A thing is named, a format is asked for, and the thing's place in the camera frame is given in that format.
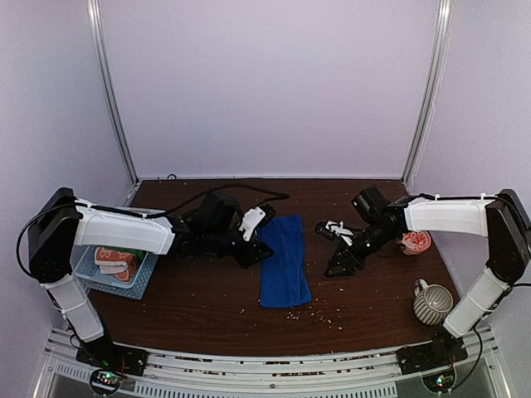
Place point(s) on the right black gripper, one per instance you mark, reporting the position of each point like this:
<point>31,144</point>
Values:
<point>348,257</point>

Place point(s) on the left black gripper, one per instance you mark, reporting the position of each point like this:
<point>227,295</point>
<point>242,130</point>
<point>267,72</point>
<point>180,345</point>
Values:
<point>249,258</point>

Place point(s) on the blue towel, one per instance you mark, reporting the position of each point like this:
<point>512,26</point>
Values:
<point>283,283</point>

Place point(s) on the orange bunny pattern towel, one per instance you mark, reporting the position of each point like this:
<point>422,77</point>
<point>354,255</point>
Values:
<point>122,266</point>

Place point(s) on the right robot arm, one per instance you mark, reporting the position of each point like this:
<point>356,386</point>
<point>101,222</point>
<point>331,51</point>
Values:
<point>499,220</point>

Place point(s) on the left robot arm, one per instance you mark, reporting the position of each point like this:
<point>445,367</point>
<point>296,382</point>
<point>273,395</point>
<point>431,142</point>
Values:
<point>66,222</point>

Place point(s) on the orange white patterned bowl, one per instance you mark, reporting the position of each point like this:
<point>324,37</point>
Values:
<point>415,243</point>

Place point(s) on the grey striped mug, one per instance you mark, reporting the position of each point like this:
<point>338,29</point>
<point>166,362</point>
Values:
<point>432,302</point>

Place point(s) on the green rolled towel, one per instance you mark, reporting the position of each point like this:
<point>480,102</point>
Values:
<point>137,253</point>

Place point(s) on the light blue plastic basket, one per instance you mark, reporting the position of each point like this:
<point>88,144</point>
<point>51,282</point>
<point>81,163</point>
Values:
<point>91,277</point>

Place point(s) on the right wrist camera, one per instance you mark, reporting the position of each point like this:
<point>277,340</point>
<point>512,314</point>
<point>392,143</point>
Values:
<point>332,230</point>

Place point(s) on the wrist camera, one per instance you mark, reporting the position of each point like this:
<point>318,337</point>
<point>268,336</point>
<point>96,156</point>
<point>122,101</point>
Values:
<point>255,218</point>
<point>332,230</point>

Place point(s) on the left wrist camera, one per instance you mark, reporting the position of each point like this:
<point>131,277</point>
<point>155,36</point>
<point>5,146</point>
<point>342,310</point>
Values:
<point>255,218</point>

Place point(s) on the front aluminium rail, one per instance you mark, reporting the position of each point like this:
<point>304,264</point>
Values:
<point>373,373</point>

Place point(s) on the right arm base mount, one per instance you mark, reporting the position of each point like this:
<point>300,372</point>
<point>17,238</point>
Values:
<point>431,360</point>

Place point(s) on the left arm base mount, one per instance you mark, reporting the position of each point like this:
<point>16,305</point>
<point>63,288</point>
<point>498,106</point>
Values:
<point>113,374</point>

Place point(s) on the right aluminium frame post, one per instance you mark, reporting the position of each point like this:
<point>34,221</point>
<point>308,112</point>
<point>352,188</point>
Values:
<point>433,80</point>

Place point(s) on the aluminium frame post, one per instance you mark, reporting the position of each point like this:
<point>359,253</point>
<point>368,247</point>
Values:
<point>97,31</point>
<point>433,80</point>

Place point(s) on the left aluminium frame post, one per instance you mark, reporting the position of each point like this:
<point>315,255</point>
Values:
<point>97,31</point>

